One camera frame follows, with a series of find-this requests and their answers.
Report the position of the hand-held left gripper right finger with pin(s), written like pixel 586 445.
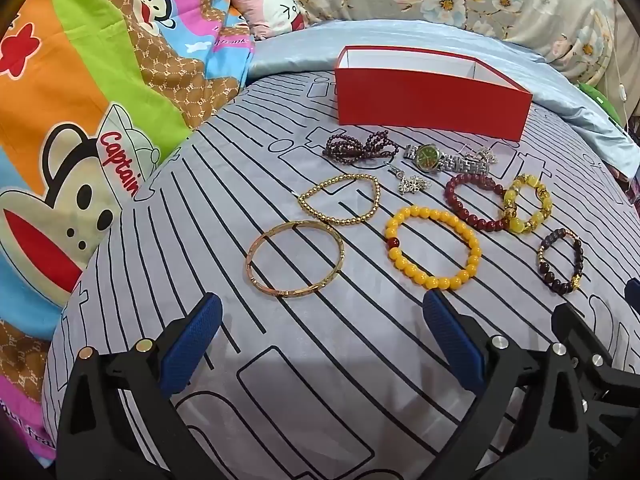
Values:
pixel 450 335

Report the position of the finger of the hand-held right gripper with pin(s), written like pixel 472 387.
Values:
pixel 633 295
pixel 575 325

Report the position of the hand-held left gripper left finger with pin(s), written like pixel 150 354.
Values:
pixel 192 345

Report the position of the gold bangle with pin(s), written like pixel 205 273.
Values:
pixel 287 293

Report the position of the red cardboard box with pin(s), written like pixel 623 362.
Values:
pixel 430 100

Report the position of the grey striped bed sheet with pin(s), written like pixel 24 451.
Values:
pixel 325 350

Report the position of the silver snowflake pendant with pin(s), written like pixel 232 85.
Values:
pixel 411 183

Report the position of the silver wristwatch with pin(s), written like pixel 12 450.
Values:
pixel 427 156

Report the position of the green plastic item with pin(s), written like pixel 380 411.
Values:
pixel 602 102

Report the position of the cartoon monkey blanket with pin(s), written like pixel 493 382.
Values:
pixel 90 110

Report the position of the light blue satin sheet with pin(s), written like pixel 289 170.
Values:
pixel 300 45

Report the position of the pink cartoon pillow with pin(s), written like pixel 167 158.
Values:
pixel 270 5

